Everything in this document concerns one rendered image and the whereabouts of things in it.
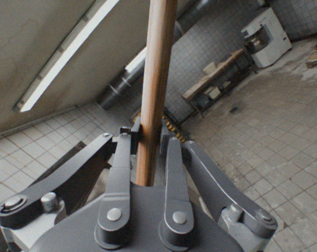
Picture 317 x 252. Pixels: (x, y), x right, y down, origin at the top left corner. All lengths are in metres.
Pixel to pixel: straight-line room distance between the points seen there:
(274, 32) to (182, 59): 2.63
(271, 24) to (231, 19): 1.31
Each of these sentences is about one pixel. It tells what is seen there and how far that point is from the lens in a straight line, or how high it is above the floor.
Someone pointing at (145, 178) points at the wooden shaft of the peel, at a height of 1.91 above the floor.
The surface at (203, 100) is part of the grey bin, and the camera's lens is 4.77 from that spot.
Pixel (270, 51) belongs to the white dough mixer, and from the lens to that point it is 5.26.
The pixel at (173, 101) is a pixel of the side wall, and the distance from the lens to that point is 5.23.
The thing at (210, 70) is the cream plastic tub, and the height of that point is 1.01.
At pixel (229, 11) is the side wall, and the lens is 6.08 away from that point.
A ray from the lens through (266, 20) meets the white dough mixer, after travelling 5.31.
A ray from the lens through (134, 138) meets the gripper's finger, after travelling 0.16.
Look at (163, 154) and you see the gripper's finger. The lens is 0.16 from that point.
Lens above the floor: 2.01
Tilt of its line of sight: 15 degrees down
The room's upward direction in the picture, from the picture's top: 44 degrees counter-clockwise
